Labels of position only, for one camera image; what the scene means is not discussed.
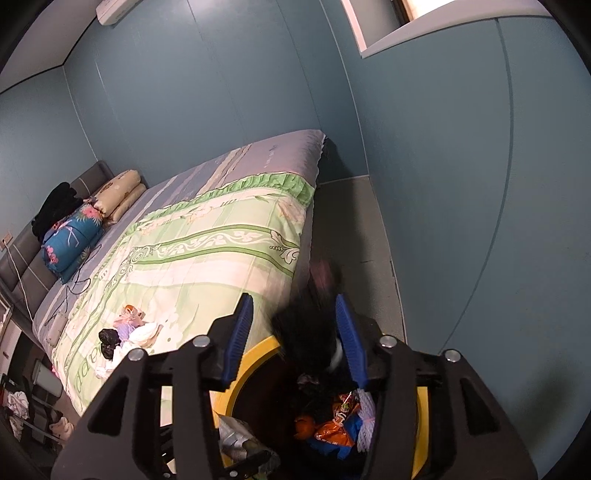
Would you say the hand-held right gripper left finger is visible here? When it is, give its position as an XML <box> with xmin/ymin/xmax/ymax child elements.
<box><xmin>50</xmin><ymin>292</ymin><xmax>256</xmax><ymax>480</ymax></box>

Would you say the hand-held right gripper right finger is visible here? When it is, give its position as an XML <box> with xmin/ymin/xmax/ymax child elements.
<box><xmin>335</xmin><ymin>293</ymin><xmax>539</xmax><ymax>480</ymax></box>

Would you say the yellow-rimmed black bin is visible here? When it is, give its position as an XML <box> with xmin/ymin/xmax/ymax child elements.
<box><xmin>210</xmin><ymin>335</ymin><xmax>430</xmax><ymax>480</ymax></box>

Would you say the black plastic bag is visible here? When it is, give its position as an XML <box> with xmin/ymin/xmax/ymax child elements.
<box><xmin>270</xmin><ymin>258</ymin><xmax>345</xmax><ymax>374</ymax></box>
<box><xmin>98</xmin><ymin>329</ymin><xmax>122</xmax><ymax>360</ymax></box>

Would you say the white foam net sleeve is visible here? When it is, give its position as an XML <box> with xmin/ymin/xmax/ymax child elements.
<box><xmin>355</xmin><ymin>390</ymin><xmax>377</xmax><ymax>453</ymax></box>

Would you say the orange snack wrapper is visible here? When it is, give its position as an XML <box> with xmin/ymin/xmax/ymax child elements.
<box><xmin>314</xmin><ymin>390</ymin><xmax>361</xmax><ymax>448</ymax></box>

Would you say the white plastic bag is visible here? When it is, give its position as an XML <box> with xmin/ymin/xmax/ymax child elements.
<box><xmin>129</xmin><ymin>322</ymin><xmax>161</xmax><ymax>349</ymax></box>

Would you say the green silver snack wrapper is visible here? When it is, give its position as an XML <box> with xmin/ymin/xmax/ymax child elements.
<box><xmin>218</xmin><ymin>414</ymin><xmax>281</xmax><ymax>476</ymax></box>

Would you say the tangerine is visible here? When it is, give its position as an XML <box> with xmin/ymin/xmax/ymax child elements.
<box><xmin>294</xmin><ymin>415</ymin><xmax>319</xmax><ymax>439</ymax></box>

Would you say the green floral quilt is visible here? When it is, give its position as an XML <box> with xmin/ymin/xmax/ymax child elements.
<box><xmin>51</xmin><ymin>173</ymin><xmax>317</xmax><ymax>416</ymax></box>

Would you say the beige pillow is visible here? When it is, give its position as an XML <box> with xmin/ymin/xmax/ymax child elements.
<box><xmin>106</xmin><ymin>185</ymin><xmax>148</xmax><ymax>225</ymax></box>
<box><xmin>95</xmin><ymin>169</ymin><xmax>141</xmax><ymax>217</ymax></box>

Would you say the grey upholstered bed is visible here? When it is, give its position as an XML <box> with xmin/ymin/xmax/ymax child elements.
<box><xmin>0</xmin><ymin>129</ymin><xmax>328</xmax><ymax>416</ymax></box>

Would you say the blue floral folded quilt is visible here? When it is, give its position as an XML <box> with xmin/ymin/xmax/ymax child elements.
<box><xmin>41</xmin><ymin>203</ymin><xmax>106</xmax><ymax>283</ymax></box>

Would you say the white shoe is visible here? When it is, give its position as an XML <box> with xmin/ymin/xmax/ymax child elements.
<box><xmin>50</xmin><ymin>416</ymin><xmax>75</xmax><ymax>439</ymax></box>

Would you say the pale blue waste bin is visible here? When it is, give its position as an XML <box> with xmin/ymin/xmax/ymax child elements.
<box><xmin>30</xmin><ymin>360</ymin><xmax>63</xmax><ymax>402</ymax></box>

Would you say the black clothing pile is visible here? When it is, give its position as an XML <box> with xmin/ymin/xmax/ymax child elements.
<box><xmin>31</xmin><ymin>182</ymin><xmax>85</xmax><ymax>241</ymax></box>

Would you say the white cloth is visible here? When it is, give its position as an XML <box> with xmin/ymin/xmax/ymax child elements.
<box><xmin>7</xmin><ymin>391</ymin><xmax>29</xmax><ymax>418</ymax></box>

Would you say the window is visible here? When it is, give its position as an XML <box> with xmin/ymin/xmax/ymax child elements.
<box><xmin>341</xmin><ymin>0</ymin><xmax>552</xmax><ymax>59</ymax></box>

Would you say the white air conditioner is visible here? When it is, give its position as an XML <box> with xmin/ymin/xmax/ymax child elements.
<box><xmin>96</xmin><ymin>0</ymin><xmax>144</xmax><ymax>25</ymax></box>

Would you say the black cable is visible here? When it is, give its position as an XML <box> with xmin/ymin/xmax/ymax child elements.
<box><xmin>65</xmin><ymin>244</ymin><xmax>103</xmax><ymax>296</ymax></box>

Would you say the white charging cable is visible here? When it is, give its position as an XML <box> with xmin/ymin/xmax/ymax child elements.
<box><xmin>6</xmin><ymin>244</ymin><xmax>38</xmax><ymax>319</ymax></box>

